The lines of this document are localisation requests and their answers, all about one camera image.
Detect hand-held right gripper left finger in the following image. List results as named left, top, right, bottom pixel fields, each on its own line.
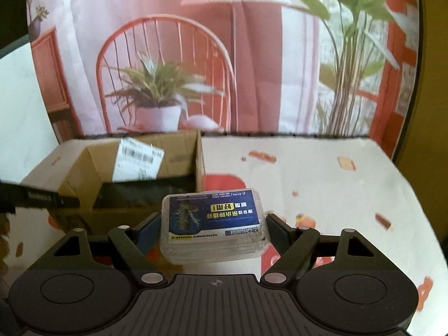
left=45, top=213, right=169, bottom=289

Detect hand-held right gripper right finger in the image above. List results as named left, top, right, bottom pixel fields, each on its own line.
left=261, top=213, right=377, bottom=288

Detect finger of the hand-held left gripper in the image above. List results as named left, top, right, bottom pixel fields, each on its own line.
left=57, top=195, right=83, bottom=211

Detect clear plastic box blue label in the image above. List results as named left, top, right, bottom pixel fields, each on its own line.
left=160, top=189, right=272, bottom=265

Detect brown cardboard box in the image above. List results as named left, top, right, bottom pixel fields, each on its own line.
left=21, top=129, right=207, bottom=236

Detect cartoon printed table mat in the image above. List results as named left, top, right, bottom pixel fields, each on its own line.
left=0, top=135, right=436, bottom=326

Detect white shipping label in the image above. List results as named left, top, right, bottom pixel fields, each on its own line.
left=112, top=138, right=165, bottom=183

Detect white partition board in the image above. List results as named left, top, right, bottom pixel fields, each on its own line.
left=0, top=44, right=61, bottom=183

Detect black table edge strip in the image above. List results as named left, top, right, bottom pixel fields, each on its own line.
left=82, top=130, right=370, bottom=138

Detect printed room scene backdrop cloth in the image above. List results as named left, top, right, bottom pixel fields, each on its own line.
left=27, top=0, right=422, bottom=138

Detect yellowish brown panel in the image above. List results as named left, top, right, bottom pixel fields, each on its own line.
left=392, top=0, right=448, bottom=218

